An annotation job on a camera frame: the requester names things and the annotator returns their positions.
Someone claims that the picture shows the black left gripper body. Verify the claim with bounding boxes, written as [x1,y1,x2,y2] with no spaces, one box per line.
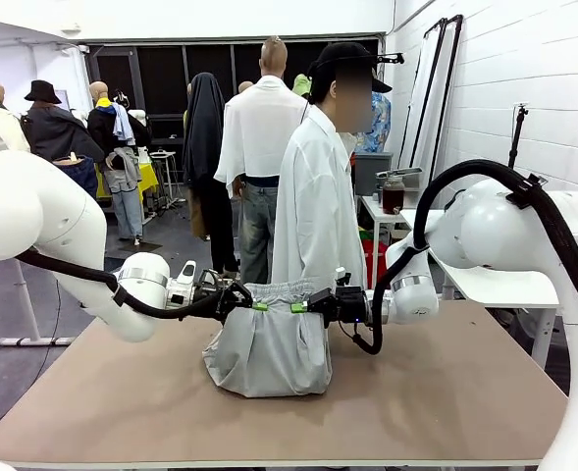
[192,282,227,315]

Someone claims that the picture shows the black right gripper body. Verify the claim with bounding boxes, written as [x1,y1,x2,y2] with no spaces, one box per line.
[335,287,368,325]

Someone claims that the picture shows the grey shorts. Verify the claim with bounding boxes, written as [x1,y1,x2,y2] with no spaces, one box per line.
[202,278,334,398]

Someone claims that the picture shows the red crate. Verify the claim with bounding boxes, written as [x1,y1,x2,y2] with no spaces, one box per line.
[360,238,389,290]

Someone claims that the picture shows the small white table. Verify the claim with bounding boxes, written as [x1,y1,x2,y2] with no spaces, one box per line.
[359,194,417,290]

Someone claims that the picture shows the person in white shirt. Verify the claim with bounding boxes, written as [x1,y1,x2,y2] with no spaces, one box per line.
[271,41,394,290]

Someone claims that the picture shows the glass jar of brown liquid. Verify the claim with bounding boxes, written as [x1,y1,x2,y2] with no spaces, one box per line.
[382,175,407,216]

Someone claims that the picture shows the yellow covered table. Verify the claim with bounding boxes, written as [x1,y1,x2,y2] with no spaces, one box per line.
[94,161,160,198]

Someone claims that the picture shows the grey bin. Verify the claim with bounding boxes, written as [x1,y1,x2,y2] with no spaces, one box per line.
[352,151,394,197]

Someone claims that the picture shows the grey metal tool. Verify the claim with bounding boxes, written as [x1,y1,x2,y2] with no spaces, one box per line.
[375,166,424,182]

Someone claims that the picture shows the white stool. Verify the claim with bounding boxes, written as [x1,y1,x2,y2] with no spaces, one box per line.
[149,149,181,210]

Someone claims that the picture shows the large white side table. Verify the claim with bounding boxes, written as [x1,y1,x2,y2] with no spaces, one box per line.
[399,189,578,369]

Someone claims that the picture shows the white table with T-foot leg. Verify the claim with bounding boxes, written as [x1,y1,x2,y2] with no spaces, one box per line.
[0,258,78,348]

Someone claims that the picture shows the man in blue floral shirt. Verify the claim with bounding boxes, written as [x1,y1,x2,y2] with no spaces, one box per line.
[354,90,393,154]

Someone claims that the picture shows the mannequin in black yellow jacket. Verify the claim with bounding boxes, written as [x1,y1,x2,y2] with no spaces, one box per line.
[86,80,153,242]

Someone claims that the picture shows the black-framed white reflector panel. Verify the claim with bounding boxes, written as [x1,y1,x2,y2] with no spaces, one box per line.
[396,17,449,171]
[413,13,465,210]

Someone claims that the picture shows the black plastic stool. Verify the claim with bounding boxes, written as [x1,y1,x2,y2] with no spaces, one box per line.
[528,313,572,393]

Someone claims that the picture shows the green hooded garment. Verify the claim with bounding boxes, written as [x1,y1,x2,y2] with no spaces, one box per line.
[291,73,313,98]

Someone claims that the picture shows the mannequin with black hat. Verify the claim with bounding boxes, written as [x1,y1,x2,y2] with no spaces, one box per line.
[21,78,104,197]

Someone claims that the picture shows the black tripod stand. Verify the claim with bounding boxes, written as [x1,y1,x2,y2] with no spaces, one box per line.
[506,101,531,171]

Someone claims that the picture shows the black cap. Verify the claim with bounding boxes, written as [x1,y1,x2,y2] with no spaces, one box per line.
[309,41,394,94]

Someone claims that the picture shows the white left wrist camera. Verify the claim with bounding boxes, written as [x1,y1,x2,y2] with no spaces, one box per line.
[176,261,197,298]

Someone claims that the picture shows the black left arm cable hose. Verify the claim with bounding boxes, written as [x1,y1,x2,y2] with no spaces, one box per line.
[16,248,224,321]

